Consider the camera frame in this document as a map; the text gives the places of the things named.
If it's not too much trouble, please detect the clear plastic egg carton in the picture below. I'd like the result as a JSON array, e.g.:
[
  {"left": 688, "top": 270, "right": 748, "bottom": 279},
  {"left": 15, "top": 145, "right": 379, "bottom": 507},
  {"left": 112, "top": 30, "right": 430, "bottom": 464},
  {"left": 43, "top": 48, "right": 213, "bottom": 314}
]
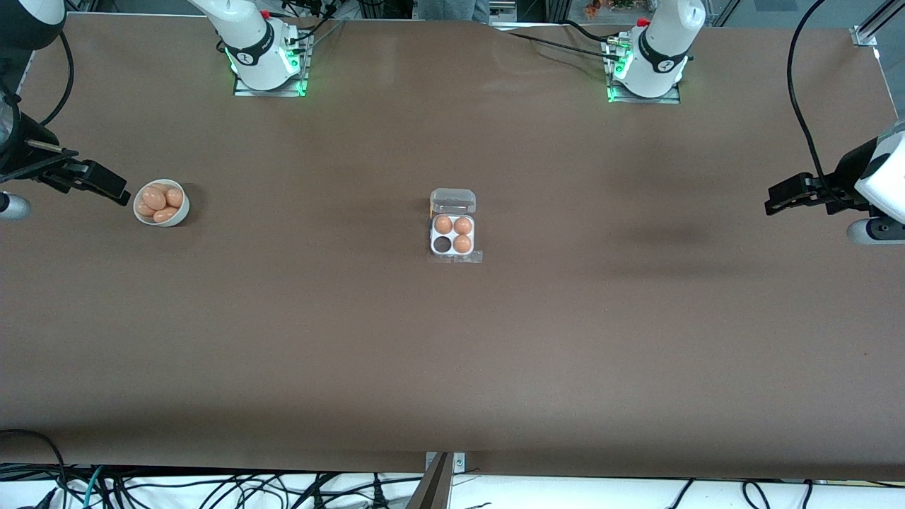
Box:
[{"left": 428, "top": 188, "right": 484, "bottom": 264}]

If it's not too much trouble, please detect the white round bowl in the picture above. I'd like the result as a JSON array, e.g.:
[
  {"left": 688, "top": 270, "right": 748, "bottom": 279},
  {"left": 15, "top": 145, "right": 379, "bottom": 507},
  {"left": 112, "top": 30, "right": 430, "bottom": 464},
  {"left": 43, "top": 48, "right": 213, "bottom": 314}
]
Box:
[{"left": 133, "top": 178, "right": 190, "bottom": 228}]

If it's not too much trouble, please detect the brown table cover mat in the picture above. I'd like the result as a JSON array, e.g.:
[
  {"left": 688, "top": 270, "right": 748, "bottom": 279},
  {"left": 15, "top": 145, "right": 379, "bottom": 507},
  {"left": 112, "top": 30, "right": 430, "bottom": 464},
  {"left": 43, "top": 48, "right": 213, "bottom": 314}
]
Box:
[{"left": 0, "top": 13, "right": 905, "bottom": 483}]

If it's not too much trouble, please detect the person in grey trousers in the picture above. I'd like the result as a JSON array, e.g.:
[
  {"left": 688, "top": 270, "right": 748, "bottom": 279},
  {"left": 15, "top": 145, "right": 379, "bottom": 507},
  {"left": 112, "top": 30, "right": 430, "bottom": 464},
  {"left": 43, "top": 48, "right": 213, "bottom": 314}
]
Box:
[{"left": 417, "top": 0, "right": 490, "bottom": 23}]

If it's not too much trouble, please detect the dark metal bar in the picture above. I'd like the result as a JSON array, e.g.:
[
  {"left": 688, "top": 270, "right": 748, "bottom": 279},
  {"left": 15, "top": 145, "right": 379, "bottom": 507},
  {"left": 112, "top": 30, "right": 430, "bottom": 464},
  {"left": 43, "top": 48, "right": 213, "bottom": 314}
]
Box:
[{"left": 405, "top": 452, "right": 455, "bottom": 509}]

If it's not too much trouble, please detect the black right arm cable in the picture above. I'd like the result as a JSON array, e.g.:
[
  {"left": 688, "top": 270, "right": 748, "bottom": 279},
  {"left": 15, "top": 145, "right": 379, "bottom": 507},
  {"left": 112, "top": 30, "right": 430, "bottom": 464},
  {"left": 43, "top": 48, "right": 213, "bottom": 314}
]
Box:
[{"left": 35, "top": 32, "right": 76, "bottom": 128}]

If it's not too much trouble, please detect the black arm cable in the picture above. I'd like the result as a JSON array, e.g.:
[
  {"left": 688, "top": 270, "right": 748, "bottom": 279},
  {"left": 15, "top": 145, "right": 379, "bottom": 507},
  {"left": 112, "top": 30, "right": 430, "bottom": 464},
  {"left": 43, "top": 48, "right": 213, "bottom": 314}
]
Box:
[
  {"left": 786, "top": 0, "right": 849, "bottom": 206},
  {"left": 35, "top": 32, "right": 76, "bottom": 128}
]

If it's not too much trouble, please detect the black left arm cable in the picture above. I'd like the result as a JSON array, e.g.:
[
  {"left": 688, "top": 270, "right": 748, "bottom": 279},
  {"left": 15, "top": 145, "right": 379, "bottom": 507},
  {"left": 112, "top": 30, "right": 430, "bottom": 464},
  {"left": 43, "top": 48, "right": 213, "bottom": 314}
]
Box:
[{"left": 786, "top": 0, "right": 849, "bottom": 206}]

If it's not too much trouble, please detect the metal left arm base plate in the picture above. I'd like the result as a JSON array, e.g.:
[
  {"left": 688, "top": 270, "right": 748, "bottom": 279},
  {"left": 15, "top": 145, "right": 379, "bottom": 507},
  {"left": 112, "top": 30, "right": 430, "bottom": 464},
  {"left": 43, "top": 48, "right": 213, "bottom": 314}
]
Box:
[{"left": 607, "top": 35, "right": 682, "bottom": 105}]

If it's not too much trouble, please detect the aluminium frame profile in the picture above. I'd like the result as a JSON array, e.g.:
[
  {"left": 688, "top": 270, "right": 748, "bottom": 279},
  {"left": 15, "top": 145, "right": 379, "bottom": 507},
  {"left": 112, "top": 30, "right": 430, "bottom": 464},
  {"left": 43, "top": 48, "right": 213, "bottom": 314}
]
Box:
[{"left": 851, "top": 0, "right": 905, "bottom": 47}]

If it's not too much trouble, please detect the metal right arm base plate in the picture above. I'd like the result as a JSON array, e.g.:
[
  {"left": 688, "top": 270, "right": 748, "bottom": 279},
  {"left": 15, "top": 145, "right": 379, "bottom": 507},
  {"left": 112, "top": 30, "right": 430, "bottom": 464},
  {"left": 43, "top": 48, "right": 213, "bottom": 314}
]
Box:
[{"left": 233, "top": 28, "right": 309, "bottom": 98}]

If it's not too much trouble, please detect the teal cable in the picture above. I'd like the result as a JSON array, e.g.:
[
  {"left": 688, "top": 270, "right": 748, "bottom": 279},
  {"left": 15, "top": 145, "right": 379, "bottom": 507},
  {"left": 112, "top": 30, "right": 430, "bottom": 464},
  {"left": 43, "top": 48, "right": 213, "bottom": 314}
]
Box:
[{"left": 64, "top": 465, "right": 107, "bottom": 509}]

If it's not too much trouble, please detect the black cable tangle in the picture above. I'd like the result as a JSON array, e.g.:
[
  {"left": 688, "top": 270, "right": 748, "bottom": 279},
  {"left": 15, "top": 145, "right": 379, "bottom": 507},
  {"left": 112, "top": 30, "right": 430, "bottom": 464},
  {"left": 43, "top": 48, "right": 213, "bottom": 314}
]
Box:
[{"left": 0, "top": 463, "right": 425, "bottom": 509}]

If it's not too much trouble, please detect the metal table edge bracket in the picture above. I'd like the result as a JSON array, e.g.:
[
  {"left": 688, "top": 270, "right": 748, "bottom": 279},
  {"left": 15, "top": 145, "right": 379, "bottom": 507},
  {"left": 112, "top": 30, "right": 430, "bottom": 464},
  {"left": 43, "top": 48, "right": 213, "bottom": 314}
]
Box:
[{"left": 424, "top": 451, "right": 467, "bottom": 473}]

